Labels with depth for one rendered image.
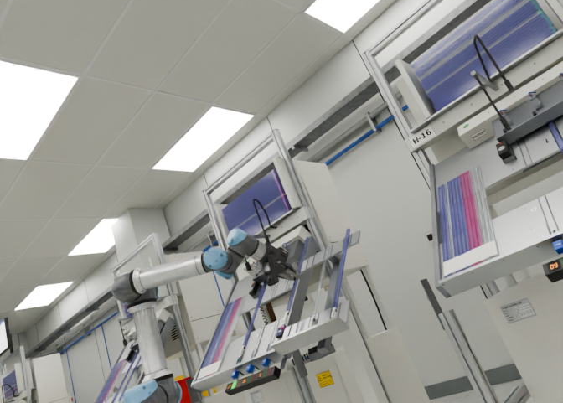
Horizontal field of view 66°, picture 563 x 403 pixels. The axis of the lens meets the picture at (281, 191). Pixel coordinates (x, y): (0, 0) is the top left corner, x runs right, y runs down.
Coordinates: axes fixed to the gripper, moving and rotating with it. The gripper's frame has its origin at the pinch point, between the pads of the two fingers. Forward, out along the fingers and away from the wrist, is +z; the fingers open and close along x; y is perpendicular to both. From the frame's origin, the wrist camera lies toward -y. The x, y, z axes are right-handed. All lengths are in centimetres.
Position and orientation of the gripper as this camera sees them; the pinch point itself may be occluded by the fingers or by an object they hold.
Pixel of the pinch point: (296, 279)
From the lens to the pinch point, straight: 187.7
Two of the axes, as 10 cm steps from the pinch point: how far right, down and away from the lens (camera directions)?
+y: 1.0, -7.1, 7.0
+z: 7.4, 5.2, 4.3
